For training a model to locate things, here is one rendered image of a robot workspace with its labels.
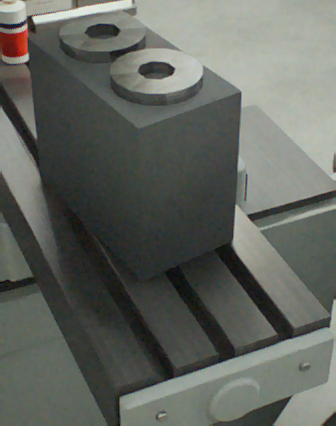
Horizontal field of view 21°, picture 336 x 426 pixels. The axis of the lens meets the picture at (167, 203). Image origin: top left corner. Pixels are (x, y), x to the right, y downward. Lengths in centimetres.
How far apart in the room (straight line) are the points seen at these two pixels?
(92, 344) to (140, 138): 20
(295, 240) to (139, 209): 58
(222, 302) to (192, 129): 18
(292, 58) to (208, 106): 252
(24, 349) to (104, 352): 48
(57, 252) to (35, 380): 44
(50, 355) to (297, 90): 199
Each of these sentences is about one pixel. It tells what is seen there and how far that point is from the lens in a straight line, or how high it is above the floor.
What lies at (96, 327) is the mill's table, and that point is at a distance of 89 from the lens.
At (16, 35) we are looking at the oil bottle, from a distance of 131.
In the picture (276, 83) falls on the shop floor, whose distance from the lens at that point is 321.
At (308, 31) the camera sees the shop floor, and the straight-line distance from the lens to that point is 358.
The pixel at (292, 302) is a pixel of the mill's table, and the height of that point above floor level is 95.
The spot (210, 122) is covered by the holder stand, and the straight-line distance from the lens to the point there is 87.
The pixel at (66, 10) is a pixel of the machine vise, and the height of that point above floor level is 97.
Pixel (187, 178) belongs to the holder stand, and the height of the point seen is 106.
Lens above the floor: 158
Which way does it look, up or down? 37 degrees down
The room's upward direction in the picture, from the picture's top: straight up
